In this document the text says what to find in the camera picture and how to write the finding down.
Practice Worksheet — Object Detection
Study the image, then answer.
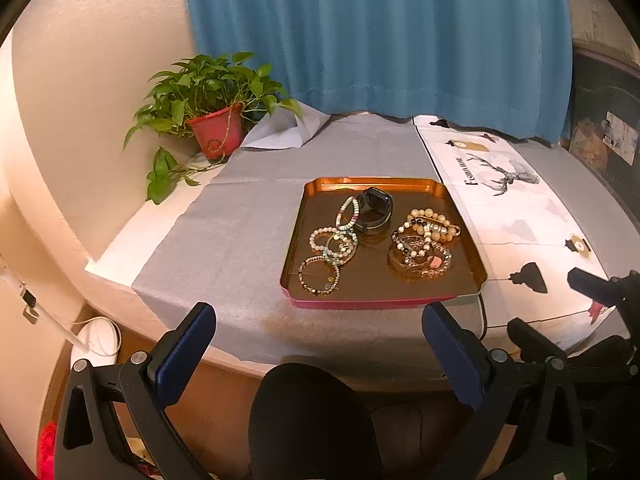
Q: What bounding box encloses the black chair back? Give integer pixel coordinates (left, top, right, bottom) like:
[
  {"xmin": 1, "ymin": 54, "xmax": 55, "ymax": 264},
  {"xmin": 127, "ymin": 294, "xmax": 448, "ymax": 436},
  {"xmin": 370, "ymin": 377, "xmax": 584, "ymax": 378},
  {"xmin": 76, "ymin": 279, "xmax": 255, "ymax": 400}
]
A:
[{"xmin": 248, "ymin": 362, "xmax": 376, "ymax": 480}]

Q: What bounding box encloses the dark bead bracelet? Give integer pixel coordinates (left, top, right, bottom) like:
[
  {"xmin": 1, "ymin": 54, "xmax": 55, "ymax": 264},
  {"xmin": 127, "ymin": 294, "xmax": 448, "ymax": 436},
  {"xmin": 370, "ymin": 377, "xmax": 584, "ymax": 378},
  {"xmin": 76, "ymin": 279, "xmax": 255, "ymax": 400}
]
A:
[{"xmin": 297, "ymin": 256, "xmax": 342, "ymax": 295}]

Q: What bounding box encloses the copper metal tray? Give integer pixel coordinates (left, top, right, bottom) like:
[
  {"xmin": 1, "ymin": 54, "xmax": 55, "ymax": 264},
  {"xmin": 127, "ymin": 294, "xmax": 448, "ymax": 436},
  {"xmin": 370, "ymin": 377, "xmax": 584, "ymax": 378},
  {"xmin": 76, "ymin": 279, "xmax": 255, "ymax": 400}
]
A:
[{"xmin": 280, "ymin": 176, "xmax": 488, "ymax": 310}]

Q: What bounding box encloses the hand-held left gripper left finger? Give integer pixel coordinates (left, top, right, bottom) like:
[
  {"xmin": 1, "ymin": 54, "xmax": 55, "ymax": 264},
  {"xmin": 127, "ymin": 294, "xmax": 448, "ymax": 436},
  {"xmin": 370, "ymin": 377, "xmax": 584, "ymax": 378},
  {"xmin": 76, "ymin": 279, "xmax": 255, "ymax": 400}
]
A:
[{"xmin": 56, "ymin": 301, "xmax": 218, "ymax": 480}]

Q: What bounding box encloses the blue curtain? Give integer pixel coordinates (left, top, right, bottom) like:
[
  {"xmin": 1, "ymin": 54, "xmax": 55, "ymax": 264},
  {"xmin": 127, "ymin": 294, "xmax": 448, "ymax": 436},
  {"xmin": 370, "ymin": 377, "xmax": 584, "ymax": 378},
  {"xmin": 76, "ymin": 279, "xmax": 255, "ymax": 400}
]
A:
[{"xmin": 181, "ymin": 0, "xmax": 573, "ymax": 143}]

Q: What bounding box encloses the green pothos plant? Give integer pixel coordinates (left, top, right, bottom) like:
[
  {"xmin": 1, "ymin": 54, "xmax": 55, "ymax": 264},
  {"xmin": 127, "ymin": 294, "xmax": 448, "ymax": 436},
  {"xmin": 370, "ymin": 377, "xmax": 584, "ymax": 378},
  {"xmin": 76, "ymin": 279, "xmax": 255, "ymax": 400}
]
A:
[{"xmin": 122, "ymin": 51, "xmax": 303, "ymax": 206}]

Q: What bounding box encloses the red plastic flower pot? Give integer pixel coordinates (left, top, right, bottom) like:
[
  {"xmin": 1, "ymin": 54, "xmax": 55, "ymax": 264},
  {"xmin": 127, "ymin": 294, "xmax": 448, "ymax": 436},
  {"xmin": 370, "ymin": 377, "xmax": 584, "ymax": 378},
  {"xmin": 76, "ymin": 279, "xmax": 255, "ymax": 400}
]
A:
[{"xmin": 185, "ymin": 102, "xmax": 246, "ymax": 161}]

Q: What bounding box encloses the red patterned bag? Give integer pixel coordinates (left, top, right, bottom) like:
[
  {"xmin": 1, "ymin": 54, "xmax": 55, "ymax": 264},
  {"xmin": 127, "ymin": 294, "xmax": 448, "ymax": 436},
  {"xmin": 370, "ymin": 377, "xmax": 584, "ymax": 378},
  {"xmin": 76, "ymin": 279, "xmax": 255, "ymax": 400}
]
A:
[{"xmin": 37, "ymin": 422, "xmax": 58, "ymax": 480}]

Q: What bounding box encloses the black smartwatch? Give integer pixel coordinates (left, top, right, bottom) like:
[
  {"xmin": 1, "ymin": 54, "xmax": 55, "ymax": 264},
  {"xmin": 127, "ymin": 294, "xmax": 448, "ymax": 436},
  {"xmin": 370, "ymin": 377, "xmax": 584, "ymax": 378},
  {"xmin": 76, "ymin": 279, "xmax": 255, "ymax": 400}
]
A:
[{"xmin": 356, "ymin": 186, "xmax": 394, "ymax": 235}]

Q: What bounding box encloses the beige cushion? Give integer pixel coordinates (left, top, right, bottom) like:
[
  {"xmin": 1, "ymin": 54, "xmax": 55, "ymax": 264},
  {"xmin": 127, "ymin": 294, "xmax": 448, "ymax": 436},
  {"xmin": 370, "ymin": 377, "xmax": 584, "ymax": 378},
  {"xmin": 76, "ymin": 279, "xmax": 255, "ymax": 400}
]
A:
[{"xmin": 562, "ymin": 0, "xmax": 640, "ymax": 58}]

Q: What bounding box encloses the pearl charm bracelet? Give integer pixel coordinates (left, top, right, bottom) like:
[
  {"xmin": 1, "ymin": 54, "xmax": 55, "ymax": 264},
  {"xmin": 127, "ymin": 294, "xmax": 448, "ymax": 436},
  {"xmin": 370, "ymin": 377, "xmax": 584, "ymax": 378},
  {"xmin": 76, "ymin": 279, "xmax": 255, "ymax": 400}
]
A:
[{"xmin": 387, "ymin": 245, "xmax": 453, "ymax": 281}]

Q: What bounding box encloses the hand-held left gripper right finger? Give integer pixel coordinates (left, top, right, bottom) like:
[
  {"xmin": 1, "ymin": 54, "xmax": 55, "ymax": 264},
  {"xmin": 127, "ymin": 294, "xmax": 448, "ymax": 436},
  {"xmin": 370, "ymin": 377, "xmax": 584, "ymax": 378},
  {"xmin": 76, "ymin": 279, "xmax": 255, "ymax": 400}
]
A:
[{"xmin": 421, "ymin": 301, "xmax": 586, "ymax": 480}]

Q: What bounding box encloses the grey and white printed tablecloth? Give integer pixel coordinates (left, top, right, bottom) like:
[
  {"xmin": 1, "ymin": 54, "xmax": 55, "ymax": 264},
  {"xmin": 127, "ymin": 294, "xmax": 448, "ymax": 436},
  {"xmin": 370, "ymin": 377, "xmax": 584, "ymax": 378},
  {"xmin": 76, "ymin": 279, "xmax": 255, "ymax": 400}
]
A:
[{"xmin": 131, "ymin": 105, "xmax": 640, "ymax": 376}]

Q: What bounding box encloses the white cord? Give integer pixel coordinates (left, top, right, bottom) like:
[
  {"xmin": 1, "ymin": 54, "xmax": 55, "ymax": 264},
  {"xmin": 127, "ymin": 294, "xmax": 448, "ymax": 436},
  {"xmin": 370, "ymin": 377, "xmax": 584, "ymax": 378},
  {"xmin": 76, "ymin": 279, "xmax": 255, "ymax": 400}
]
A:
[{"xmin": 0, "ymin": 255, "xmax": 88, "ymax": 356}]

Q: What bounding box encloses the dark decorated cabinet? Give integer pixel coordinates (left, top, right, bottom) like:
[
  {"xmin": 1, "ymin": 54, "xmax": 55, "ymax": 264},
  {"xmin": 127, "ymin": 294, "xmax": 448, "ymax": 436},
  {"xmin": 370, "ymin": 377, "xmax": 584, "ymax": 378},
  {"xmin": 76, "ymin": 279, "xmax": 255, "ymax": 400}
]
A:
[{"xmin": 560, "ymin": 42, "xmax": 640, "ymax": 201}]

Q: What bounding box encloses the white rounded floor object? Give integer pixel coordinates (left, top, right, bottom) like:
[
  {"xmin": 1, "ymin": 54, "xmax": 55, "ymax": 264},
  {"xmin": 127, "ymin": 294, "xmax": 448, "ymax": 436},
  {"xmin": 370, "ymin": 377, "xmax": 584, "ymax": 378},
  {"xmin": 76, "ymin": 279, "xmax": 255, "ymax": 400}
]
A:
[{"xmin": 70, "ymin": 316, "xmax": 122, "ymax": 366}]

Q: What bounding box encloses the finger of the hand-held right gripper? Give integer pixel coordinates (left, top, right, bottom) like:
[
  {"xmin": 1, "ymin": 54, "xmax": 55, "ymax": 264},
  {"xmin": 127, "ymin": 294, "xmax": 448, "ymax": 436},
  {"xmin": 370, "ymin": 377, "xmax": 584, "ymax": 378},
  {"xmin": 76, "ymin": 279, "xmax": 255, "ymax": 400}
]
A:
[
  {"xmin": 507, "ymin": 317, "xmax": 632, "ymax": 373},
  {"xmin": 567, "ymin": 267, "xmax": 640, "ymax": 311}
]

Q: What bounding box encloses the pale blue bead bracelet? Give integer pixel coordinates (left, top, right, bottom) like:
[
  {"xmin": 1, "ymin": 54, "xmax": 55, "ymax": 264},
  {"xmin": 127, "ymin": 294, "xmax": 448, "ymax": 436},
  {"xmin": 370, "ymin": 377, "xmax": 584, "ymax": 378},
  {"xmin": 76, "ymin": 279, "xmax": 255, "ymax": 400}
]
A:
[{"xmin": 322, "ymin": 232, "xmax": 358, "ymax": 266}]

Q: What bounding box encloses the white printed sticker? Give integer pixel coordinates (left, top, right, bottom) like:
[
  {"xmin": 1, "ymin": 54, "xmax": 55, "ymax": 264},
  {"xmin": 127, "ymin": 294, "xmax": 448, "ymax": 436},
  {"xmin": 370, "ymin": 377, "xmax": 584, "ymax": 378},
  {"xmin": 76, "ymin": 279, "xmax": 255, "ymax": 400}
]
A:
[{"xmin": 602, "ymin": 111, "xmax": 640, "ymax": 165}]

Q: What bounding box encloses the beige bead bracelet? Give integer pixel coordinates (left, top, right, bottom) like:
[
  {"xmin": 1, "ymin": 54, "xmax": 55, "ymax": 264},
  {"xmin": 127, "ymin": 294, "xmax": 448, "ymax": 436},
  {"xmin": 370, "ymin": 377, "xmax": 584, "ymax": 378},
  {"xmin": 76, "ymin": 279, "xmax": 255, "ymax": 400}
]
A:
[{"xmin": 406, "ymin": 207, "xmax": 462, "ymax": 243}]

